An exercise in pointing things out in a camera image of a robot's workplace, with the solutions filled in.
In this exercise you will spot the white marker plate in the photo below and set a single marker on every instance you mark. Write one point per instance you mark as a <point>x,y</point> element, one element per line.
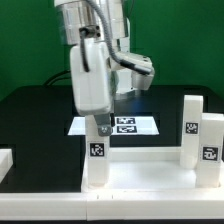
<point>130,125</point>

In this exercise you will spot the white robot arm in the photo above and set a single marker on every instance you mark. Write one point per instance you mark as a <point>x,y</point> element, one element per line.
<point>93,29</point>

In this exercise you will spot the white desk top tray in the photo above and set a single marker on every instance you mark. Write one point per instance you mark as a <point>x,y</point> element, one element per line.
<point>145,169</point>

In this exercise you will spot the white front rail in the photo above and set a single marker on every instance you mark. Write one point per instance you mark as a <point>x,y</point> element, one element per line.
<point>116,206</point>

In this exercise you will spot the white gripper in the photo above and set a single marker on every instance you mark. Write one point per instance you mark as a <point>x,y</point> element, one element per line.
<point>92,83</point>

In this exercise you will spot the white left corner block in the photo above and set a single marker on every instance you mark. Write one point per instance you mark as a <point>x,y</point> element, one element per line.
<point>6,162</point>

